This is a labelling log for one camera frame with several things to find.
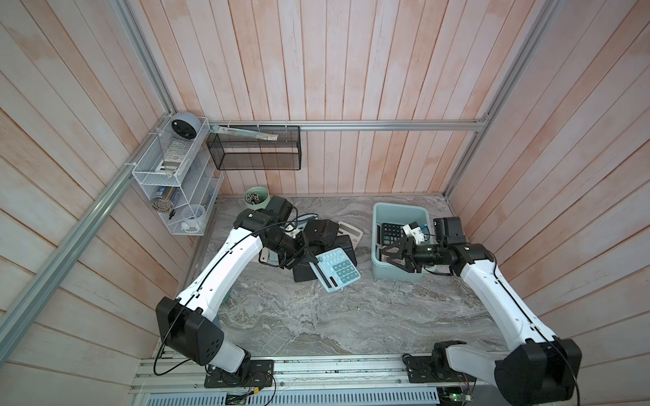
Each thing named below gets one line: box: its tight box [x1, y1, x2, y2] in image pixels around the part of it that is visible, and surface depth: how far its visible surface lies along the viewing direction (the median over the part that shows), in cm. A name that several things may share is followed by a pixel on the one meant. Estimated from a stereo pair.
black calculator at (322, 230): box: [304, 219, 340, 247], surface depth 102 cm
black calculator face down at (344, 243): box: [333, 234, 358, 267], surface depth 100 cm
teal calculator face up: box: [308, 246, 362, 294], surface depth 74 cm
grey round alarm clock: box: [170, 111, 202, 140], surface depth 84 cm
